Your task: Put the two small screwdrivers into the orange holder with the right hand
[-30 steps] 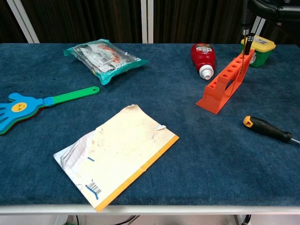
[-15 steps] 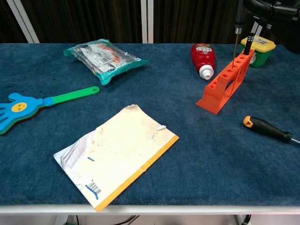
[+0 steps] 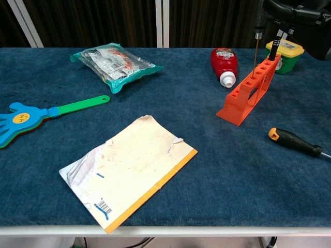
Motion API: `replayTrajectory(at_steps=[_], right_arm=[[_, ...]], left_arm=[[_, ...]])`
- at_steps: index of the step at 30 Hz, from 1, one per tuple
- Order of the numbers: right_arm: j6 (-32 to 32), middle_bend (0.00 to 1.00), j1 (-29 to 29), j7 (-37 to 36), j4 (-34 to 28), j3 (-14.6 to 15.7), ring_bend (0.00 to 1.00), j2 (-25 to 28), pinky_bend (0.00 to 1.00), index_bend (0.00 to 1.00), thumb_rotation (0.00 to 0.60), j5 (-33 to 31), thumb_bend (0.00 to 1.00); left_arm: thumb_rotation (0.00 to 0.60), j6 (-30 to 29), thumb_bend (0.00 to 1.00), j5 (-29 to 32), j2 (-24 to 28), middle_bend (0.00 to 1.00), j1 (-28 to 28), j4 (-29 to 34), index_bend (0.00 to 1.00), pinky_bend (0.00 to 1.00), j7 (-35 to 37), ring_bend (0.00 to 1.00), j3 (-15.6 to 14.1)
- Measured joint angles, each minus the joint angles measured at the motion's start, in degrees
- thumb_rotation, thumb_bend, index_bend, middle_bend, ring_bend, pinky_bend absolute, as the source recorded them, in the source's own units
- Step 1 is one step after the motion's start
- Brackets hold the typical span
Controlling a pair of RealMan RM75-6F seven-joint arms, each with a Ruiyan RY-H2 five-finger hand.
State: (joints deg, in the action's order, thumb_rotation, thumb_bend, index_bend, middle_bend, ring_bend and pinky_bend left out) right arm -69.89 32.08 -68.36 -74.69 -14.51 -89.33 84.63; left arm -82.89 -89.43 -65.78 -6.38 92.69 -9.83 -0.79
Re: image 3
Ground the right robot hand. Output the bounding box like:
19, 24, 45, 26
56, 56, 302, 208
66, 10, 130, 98
263, 0, 331, 61

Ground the black handled precision screwdriver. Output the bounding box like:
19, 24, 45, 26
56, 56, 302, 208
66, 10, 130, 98
269, 36, 282, 61

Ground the small black tool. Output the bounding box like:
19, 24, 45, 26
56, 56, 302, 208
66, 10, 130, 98
254, 0, 265, 69

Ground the orange test tube rack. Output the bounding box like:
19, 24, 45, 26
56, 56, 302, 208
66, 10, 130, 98
216, 53, 283, 127

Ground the black orange large screwdriver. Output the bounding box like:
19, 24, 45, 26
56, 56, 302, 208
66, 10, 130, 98
268, 127, 331, 162

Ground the blue hand clapper toy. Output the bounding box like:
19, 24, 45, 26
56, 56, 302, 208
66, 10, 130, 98
0, 95, 111, 149

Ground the yellow lidded green container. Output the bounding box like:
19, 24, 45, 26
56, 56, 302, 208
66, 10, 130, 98
265, 40, 305, 75

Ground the red ketchup bottle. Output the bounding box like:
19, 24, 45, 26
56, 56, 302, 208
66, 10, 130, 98
210, 48, 239, 89

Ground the black pleated curtain panel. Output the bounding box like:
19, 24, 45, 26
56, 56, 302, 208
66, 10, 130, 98
23, 0, 157, 49
0, 0, 29, 49
169, 0, 275, 50

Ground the blue felt table cover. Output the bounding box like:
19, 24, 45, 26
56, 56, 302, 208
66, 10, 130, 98
0, 47, 331, 228

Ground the teal snack packet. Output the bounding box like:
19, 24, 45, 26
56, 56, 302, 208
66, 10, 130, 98
70, 42, 164, 95

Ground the cream book yellow spine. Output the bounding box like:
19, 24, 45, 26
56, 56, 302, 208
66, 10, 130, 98
58, 115, 199, 235

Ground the white frame post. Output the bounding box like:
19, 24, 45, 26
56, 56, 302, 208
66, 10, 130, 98
155, 0, 170, 49
6, 0, 44, 49

